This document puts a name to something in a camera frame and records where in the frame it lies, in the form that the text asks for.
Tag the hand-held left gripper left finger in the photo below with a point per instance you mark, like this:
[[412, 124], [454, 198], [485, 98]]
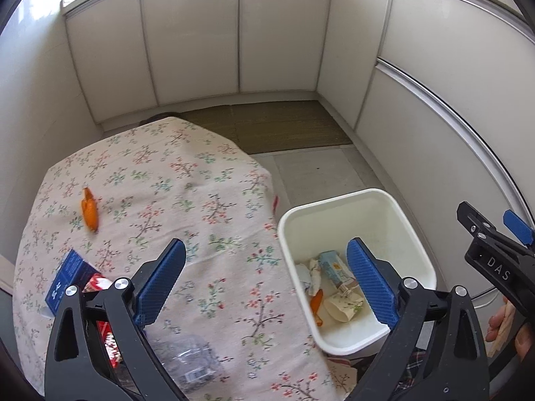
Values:
[[161, 284]]

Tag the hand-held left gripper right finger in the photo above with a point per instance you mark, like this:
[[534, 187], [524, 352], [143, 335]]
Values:
[[372, 284]]

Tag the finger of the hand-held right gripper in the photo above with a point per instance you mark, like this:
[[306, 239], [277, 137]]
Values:
[[474, 223], [518, 227]]

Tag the white paper cup green print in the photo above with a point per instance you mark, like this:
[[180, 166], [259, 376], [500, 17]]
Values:
[[340, 307]]

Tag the small drink carton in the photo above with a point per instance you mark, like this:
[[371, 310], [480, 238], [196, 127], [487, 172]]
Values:
[[334, 267]]

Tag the orange wrapper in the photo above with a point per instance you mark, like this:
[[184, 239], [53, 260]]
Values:
[[90, 213], [317, 300]]

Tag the white plastic bin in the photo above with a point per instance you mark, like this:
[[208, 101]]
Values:
[[355, 225]]

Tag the red snack packet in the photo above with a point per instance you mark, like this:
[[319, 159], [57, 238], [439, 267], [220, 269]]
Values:
[[97, 283]]

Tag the white paper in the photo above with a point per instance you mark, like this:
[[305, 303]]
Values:
[[307, 276]]

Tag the clear plastic packaging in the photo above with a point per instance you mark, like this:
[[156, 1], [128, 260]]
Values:
[[192, 359]]

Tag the blue cardboard box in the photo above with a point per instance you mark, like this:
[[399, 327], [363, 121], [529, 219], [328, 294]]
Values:
[[67, 275]]

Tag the person's right hand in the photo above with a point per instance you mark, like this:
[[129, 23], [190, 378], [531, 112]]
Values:
[[499, 326]]

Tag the dark plaid cloth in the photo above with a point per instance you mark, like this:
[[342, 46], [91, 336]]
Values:
[[416, 361]]

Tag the white cabinet drawer front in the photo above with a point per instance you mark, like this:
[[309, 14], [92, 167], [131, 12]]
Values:
[[459, 62], [422, 150]]

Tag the floral tablecloth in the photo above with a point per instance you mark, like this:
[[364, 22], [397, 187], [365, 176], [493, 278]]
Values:
[[188, 183]]

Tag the brown floor mat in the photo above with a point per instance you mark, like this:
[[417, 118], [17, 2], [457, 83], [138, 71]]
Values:
[[288, 125], [213, 127]]

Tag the dark brown object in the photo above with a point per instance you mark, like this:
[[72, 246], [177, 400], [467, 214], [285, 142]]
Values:
[[158, 118]]

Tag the white cabinet door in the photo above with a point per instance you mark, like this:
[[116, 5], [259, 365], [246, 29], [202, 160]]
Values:
[[355, 50], [113, 54], [194, 37], [284, 29]]

